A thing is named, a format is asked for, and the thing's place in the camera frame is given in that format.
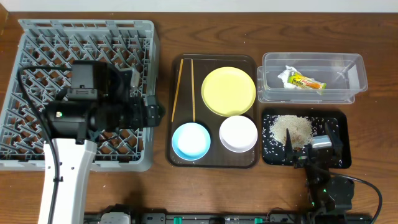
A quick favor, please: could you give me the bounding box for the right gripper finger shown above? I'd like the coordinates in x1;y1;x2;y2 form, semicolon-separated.
325;123;342;148
284;129;293;156

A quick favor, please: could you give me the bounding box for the wooden chopstick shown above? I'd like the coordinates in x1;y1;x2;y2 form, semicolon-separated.
191;59;196;123
171;58;184;123

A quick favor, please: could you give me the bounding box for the pink white bowl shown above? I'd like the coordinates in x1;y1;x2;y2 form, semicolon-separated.
219;116;258;153

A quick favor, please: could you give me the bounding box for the green snack wrapper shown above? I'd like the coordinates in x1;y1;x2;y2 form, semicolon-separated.
287;72;326;95

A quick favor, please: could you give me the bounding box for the white tissue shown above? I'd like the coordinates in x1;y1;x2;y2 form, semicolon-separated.
277;65;298;89

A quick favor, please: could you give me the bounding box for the yellow round plate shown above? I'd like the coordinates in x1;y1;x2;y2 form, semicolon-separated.
201;67;256;117

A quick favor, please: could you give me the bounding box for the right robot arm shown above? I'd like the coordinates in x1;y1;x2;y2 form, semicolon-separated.
285;124;354;223

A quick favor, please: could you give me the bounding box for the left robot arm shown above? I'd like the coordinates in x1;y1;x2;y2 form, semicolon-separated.
39;60;165;223

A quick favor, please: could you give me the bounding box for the black rectangular tray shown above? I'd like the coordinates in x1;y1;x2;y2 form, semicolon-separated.
262;107;352;169

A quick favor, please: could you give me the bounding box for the light blue bowl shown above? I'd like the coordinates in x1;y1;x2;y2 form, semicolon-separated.
171;123;211;161

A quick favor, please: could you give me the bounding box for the dark brown serving tray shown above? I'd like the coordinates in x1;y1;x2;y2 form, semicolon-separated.
165;54;259;169

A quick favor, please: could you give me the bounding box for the clear plastic container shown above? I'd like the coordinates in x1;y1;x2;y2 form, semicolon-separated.
257;52;368;104

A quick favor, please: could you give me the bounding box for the grey plastic dish rack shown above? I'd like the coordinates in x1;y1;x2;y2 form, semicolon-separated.
1;19;160;172

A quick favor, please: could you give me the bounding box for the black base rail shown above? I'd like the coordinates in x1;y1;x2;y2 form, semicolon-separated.
83;204;373;224

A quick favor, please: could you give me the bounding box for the left black cable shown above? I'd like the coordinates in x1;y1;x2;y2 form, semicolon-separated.
17;65;74;224

